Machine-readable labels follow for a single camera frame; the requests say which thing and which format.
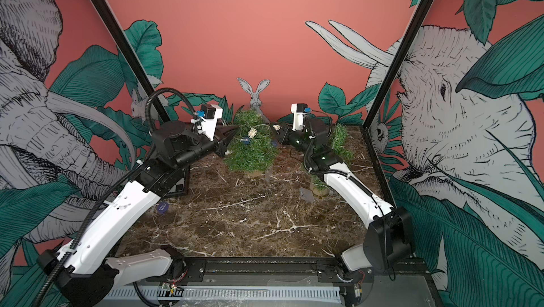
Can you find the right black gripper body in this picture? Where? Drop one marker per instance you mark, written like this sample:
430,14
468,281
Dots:
291,138

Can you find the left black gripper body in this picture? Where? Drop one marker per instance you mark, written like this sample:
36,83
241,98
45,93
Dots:
217,143

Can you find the rattan ball string light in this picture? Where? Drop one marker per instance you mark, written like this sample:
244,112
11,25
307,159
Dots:
250,134

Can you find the green christmas tree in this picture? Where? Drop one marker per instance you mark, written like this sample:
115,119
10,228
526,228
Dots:
337,143
254,159

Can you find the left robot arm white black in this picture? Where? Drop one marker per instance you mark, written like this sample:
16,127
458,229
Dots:
82,270

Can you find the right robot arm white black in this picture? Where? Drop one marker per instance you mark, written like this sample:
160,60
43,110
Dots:
389,236

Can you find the black white checkerboard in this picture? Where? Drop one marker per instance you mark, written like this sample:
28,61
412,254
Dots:
180,187

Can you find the purple poker chip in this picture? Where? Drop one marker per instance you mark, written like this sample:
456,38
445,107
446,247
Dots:
162,208

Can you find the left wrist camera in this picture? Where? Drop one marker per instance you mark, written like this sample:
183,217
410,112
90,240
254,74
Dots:
206,120

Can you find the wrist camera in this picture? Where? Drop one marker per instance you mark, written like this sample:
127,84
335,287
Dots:
300,112
206,120

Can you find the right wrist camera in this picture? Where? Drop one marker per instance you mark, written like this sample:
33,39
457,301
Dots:
300,112

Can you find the left black frame post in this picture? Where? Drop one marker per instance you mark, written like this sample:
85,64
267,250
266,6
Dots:
119,36

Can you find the black frame post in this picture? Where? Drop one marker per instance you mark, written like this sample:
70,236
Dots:
406,42
119,36

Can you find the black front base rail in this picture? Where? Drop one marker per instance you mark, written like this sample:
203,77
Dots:
326,269

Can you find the white slotted cable duct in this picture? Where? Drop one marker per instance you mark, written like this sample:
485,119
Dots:
197,293

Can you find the right black frame post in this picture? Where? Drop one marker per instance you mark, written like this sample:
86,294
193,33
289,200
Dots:
406,42

